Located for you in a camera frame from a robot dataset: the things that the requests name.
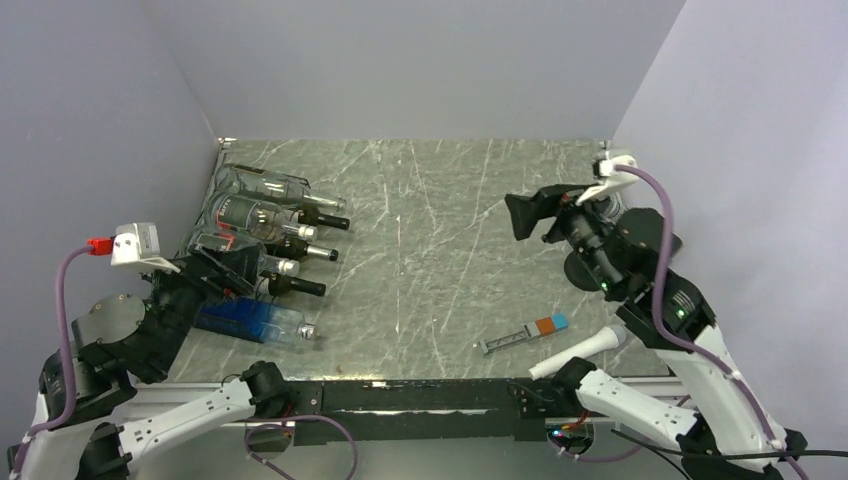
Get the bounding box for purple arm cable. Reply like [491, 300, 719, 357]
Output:
[549, 164, 813, 480]
[9, 246, 362, 480]

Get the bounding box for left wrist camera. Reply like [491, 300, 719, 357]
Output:
[86, 222, 181, 274]

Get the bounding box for black power cable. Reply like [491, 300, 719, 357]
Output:
[610, 429, 848, 480]

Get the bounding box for green wine bottle grey cap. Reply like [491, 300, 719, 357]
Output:
[265, 237, 339, 262]

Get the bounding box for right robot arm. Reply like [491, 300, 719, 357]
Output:
[505, 184, 807, 479]

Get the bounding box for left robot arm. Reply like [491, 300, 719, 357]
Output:
[8, 247, 290, 479]

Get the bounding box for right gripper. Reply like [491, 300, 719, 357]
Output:
[504, 179, 625, 296]

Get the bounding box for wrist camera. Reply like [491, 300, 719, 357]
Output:
[576, 149, 639, 205]
[86, 222, 181, 274]

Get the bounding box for white toy microphone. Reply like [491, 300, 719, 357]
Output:
[528, 325, 628, 380]

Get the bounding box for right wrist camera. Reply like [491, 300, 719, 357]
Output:
[576, 149, 639, 205]

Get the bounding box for blue square glass bottle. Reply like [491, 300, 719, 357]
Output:
[194, 297, 316, 346]

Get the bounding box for clear labelled bottle silver cap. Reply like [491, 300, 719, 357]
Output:
[184, 226, 300, 280]

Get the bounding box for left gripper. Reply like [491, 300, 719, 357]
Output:
[141, 240, 265, 376]

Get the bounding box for dark green wine bottle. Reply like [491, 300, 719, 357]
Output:
[257, 274, 327, 297]

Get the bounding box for grey tool coloured blocks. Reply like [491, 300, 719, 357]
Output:
[479, 313, 569, 356]

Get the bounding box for clear glass bottle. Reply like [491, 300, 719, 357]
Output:
[214, 164, 348, 212]

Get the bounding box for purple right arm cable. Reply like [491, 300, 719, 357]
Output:
[549, 164, 813, 480]

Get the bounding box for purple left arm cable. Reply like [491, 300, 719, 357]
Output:
[9, 246, 362, 480]

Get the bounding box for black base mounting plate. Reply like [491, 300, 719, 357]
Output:
[247, 377, 590, 446]

